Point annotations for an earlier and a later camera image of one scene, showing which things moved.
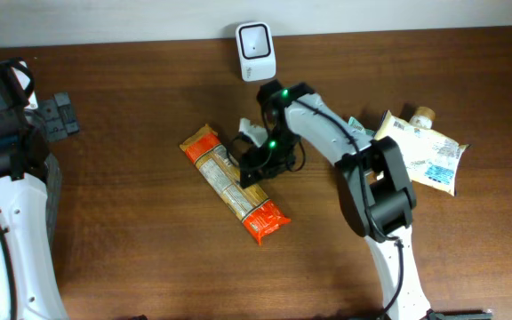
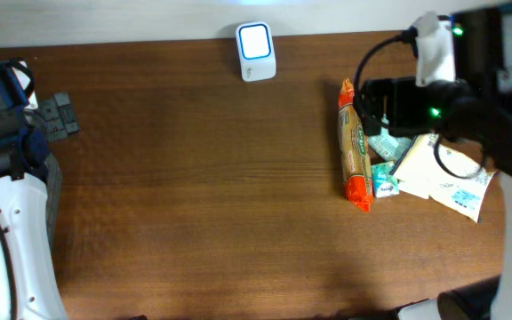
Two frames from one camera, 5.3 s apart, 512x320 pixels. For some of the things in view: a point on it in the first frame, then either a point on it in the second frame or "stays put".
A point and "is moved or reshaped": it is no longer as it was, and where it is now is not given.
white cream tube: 423,117 is moved or reshaped
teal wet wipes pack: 355,124 is moved or reshaped
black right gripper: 256,173 to 372,107
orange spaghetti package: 250,205 is moved or reshaped
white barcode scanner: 256,52 stays put
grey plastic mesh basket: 53,176 stays put
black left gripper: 61,116 stays put
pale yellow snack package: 431,158 is moved or reshaped
